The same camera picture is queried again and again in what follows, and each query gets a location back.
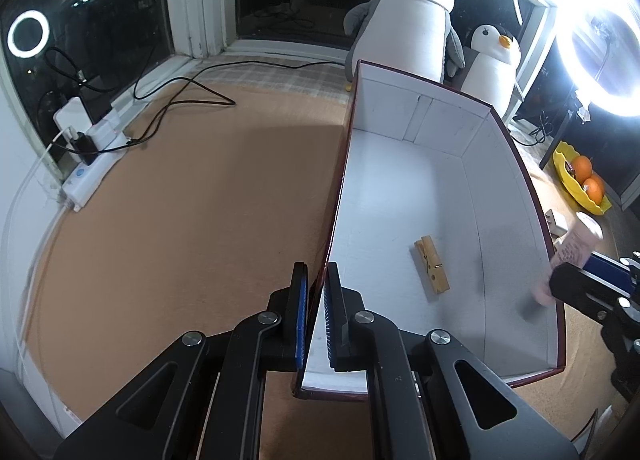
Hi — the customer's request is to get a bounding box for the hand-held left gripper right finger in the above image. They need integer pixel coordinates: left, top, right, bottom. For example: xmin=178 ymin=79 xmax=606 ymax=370
xmin=322 ymin=263 xmax=581 ymax=460

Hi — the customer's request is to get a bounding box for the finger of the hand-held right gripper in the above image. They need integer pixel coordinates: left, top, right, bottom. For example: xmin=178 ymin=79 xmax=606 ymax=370
xmin=549 ymin=263 xmax=631 ymax=325
xmin=587 ymin=251 xmax=640 ymax=292

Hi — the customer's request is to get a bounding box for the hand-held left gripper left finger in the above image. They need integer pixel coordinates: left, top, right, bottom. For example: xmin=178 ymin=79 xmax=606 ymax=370
xmin=52 ymin=261 xmax=309 ymax=460

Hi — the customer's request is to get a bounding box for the white cardboard box red rim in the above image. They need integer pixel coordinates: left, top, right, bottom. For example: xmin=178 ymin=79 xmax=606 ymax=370
xmin=292 ymin=59 xmax=567 ymax=401

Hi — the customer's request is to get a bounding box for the white plug on strip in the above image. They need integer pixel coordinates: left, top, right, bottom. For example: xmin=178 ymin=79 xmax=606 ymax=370
xmin=94 ymin=110 xmax=126 ymax=147

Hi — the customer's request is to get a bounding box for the ring light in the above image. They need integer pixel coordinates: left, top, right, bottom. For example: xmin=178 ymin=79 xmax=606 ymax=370
xmin=555 ymin=0 xmax=640 ymax=117

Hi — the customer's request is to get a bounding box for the white charger block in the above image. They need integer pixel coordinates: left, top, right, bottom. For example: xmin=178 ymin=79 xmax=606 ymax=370
xmin=54 ymin=97 xmax=92 ymax=141

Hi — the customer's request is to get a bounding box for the white window frame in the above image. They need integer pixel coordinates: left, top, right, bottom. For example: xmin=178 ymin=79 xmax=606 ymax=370
xmin=0 ymin=0 xmax=581 ymax=181

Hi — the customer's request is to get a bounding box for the large penguin plush toy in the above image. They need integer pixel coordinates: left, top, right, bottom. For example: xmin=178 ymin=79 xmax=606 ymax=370
xmin=343 ymin=0 xmax=466 ymax=91

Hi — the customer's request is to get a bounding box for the white power strip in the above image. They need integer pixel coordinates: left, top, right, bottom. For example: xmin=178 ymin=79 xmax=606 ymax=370
xmin=61 ymin=137 xmax=132 ymax=212

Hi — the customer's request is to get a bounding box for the wooden clothespin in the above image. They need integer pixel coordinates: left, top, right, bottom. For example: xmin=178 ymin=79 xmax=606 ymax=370
xmin=414 ymin=235 xmax=451 ymax=296

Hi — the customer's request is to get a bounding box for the long black cable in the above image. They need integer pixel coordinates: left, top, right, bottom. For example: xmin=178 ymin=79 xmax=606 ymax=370
xmin=112 ymin=60 xmax=351 ymax=147

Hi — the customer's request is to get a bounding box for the yellow fruit bowl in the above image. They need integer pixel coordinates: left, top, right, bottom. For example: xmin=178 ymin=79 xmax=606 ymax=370
xmin=551 ymin=141 xmax=612 ymax=215

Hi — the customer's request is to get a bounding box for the small penguin plush toy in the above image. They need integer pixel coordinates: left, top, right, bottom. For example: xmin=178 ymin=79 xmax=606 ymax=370
xmin=457 ymin=24 xmax=523 ymax=116

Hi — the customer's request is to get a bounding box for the black plug adapter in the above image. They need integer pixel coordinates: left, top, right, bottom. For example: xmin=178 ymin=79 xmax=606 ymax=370
xmin=70 ymin=131 xmax=98 ymax=166

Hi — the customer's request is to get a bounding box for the white wall plug adapter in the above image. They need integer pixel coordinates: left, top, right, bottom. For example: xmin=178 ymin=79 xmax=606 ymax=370
xmin=544 ymin=209 xmax=568 ymax=236

